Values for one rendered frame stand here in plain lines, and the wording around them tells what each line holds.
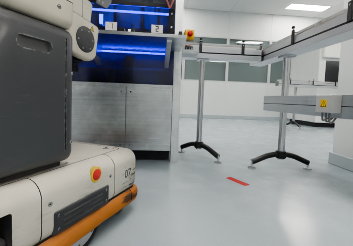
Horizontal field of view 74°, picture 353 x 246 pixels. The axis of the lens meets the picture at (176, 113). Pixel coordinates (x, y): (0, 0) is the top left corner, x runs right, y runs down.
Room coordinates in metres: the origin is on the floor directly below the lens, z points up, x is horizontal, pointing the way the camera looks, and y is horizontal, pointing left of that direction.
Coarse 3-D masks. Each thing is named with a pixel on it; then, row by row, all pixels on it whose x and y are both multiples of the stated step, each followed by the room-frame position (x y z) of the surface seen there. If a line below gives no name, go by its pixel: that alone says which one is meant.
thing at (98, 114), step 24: (72, 96) 1.75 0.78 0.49; (96, 96) 1.76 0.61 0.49; (120, 96) 1.78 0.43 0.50; (144, 96) 1.80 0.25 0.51; (168, 96) 1.81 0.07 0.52; (72, 120) 1.75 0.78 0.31; (96, 120) 1.77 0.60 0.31; (120, 120) 1.78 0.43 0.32; (144, 120) 1.80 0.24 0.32; (168, 120) 1.81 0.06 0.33; (120, 144) 1.78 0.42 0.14; (144, 144) 1.80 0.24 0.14; (168, 144) 1.81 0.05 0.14
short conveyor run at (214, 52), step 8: (184, 48) 1.93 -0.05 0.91; (200, 48) 1.93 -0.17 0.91; (208, 48) 1.95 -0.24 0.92; (216, 48) 1.95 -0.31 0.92; (224, 48) 1.96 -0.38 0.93; (232, 48) 1.97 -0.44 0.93; (240, 48) 2.06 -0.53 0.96; (248, 48) 2.07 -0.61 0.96; (256, 48) 2.02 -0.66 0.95; (184, 56) 1.93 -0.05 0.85; (192, 56) 1.94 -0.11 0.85; (200, 56) 1.94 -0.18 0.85; (208, 56) 1.95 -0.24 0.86; (216, 56) 1.96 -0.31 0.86; (224, 56) 1.96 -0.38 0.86; (232, 56) 1.97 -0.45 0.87; (240, 56) 1.97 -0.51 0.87; (248, 56) 1.98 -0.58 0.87; (256, 56) 1.99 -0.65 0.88
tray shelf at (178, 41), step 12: (108, 36) 1.44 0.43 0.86; (120, 36) 1.43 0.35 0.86; (132, 36) 1.42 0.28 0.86; (144, 36) 1.41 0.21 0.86; (156, 36) 1.41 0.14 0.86; (168, 36) 1.41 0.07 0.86; (180, 36) 1.42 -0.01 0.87; (120, 48) 1.78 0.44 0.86; (132, 48) 1.77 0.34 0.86; (144, 48) 1.75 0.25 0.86; (156, 48) 1.74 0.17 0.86; (180, 48) 1.71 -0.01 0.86
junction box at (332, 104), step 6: (318, 96) 1.24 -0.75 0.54; (324, 96) 1.20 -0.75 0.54; (330, 96) 1.16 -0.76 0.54; (336, 96) 1.14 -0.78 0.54; (318, 102) 1.24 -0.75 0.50; (324, 102) 1.20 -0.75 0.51; (330, 102) 1.15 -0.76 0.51; (336, 102) 1.14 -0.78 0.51; (318, 108) 1.24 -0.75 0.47; (324, 108) 1.19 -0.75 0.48; (330, 108) 1.15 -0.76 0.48; (336, 108) 1.15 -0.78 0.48
